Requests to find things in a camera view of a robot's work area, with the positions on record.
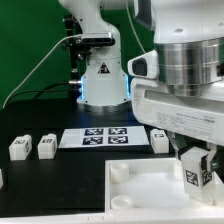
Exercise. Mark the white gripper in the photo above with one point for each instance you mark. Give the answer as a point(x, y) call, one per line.
point(197, 117)

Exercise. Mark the white square tabletop panel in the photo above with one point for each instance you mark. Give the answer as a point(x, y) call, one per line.
point(155, 186)

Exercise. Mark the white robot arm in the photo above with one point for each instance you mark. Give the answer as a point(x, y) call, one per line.
point(178, 86)

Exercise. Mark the paper sheet with markers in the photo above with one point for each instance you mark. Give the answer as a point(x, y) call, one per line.
point(103, 136)

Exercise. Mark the white part at edge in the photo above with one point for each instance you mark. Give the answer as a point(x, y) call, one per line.
point(1, 179)

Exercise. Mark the silver camera on base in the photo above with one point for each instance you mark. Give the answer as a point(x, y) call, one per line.
point(95, 39)

